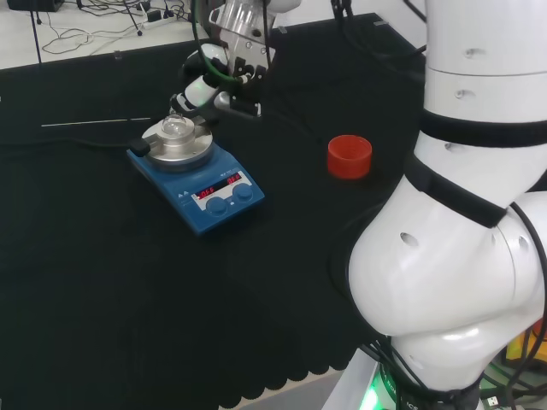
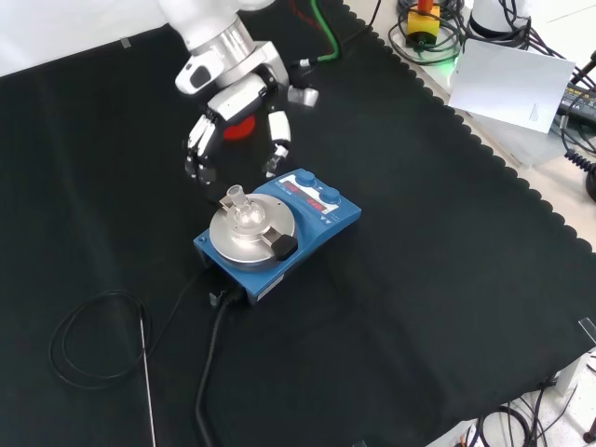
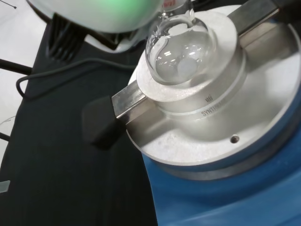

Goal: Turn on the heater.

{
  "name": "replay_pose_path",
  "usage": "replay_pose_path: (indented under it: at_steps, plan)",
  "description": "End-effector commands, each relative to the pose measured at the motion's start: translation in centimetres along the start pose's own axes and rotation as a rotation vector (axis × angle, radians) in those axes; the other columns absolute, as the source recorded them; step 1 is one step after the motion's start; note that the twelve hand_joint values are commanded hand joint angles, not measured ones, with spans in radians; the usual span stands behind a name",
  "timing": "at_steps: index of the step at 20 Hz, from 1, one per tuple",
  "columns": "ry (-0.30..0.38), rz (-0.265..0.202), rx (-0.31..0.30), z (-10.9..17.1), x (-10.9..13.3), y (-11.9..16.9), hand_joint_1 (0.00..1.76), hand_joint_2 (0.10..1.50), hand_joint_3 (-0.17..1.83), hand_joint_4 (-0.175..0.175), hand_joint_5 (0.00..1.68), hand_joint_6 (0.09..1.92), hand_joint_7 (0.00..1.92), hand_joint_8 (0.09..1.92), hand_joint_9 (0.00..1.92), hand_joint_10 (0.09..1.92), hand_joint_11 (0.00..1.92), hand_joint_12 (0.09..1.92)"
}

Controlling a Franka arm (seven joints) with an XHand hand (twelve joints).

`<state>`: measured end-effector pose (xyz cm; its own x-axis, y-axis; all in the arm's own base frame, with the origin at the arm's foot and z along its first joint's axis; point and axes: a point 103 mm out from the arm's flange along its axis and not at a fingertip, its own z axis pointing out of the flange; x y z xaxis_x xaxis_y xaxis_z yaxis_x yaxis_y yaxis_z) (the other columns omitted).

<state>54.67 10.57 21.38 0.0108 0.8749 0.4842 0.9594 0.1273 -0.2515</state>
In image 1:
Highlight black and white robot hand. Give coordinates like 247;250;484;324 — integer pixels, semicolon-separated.
172;33;277;126

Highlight blue base heater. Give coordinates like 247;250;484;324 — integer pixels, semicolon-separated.
126;117;267;237

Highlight clear round-bottom glass flask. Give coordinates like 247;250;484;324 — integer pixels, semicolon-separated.
161;108;190;137

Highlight white power strip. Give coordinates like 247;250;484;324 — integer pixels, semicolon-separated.
139;7;183;29

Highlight thin metal temperature probe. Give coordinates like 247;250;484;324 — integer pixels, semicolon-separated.
41;117;151;128

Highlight red ribbed plastic cup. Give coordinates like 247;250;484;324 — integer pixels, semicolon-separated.
326;134;373;180

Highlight black box device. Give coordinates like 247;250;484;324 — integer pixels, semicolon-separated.
6;0;66;13

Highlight black bench cloth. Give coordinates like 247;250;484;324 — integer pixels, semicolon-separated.
0;12;428;410

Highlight yellow stop button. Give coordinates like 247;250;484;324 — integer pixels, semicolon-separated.
505;322;547;365

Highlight green cable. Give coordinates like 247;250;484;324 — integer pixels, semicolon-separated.
191;0;241;83

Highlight loose floor cables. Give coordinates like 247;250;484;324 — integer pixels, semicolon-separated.
36;0;149;56

